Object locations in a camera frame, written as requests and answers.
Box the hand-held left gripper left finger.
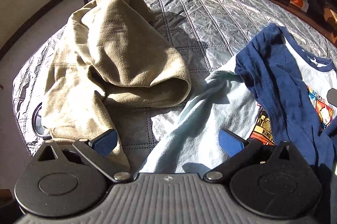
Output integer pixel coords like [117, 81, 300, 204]
[36, 128, 132, 183]

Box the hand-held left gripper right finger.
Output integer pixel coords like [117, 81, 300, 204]
[203, 128, 304, 183]

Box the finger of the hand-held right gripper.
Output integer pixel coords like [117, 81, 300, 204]
[326, 90, 337, 119]

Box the white blue printed t-shirt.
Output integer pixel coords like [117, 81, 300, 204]
[137, 23, 337, 175]

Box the round metal-rimmed object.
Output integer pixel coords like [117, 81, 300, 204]
[32, 101, 53, 139]

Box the beige fleece garment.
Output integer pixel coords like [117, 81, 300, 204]
[41, 0, 192, 172]

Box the orange tissue box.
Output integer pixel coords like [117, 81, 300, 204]
[290, 0, 311, 12]

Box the grey quilted blanket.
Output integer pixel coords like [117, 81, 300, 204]
[12, 0, 337, 159]

